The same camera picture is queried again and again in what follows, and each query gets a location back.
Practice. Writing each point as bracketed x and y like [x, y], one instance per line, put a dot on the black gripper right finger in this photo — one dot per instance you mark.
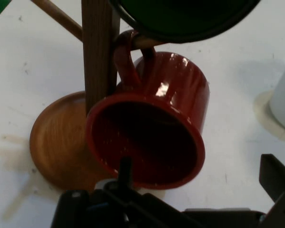
[275, 180]

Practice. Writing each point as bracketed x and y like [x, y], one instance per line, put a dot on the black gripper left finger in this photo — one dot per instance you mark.
[125, 171]

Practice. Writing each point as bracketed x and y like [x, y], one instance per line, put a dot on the red enamel mug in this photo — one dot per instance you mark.
[170, 99]

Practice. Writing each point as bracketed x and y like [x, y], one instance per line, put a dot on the green enamel mug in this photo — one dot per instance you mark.
[185, 19]

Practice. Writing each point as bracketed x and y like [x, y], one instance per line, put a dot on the wooden mug tree stand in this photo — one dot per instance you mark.
[59, 135]

